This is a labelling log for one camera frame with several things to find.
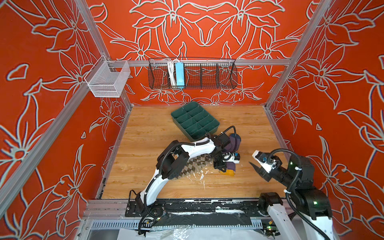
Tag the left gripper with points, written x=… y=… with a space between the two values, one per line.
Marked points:
x=222 y=165

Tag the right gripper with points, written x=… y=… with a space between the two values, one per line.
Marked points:
x=263 y=173

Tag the purple sock with yellow cuff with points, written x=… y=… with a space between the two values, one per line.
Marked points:
x=232 y=147

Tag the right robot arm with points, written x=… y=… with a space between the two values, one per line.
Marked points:
x=296 y=173

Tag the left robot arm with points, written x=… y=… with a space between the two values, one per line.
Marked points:
x=175 y=157

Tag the brown argyle sock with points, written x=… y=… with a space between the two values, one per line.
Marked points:
x=196 y=168

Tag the green divided tray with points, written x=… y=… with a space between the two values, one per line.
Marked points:
x=194 y=121

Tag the light blue box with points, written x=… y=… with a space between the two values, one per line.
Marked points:
x=180 y=76

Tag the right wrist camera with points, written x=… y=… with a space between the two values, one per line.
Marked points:
x=263 y=158

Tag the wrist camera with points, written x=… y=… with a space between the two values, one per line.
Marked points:
x=263 y=158
x=232 y=158

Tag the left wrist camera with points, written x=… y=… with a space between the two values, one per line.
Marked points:
x=232 y=158

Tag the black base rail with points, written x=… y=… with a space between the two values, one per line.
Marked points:
x=247 y=207

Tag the black wire wall basket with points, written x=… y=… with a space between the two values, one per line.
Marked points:
x=200 y=74

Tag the clear plastic wall bin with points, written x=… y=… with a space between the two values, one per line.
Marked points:
x=107 y=81

